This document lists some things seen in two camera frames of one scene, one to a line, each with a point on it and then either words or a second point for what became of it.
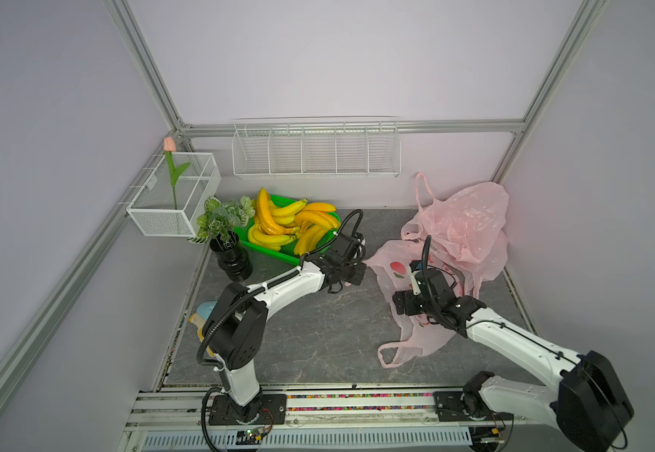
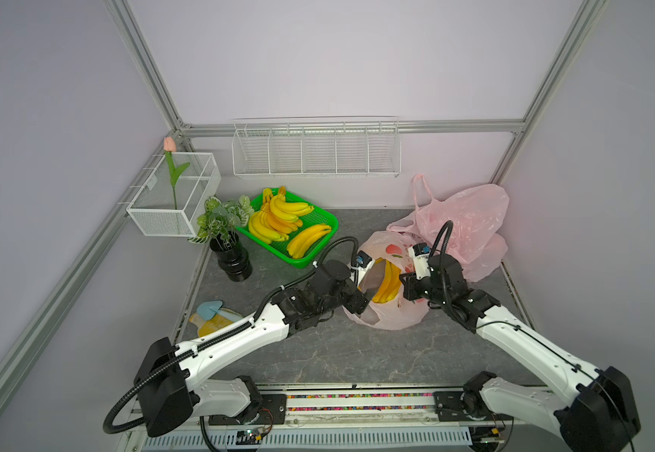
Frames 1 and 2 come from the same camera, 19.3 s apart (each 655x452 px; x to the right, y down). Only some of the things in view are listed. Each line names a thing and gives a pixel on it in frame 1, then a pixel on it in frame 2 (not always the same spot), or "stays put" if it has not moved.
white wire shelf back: [316, 147] stays put
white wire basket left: [170, 199] stays put
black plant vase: [231, 256] stays put
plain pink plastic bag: [466, 226] stays put
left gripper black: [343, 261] → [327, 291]
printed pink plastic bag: [393, 264] → [400, 313]
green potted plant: [218, 217] stays put
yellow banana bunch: [313, 225] → [390, 284]
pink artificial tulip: [169, 147] stays put
